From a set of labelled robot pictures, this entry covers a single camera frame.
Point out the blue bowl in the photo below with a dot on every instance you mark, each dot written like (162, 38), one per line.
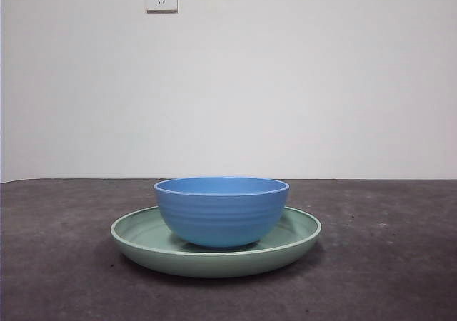
(221, 214)

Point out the green plate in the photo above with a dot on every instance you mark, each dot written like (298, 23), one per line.
(178, 262)

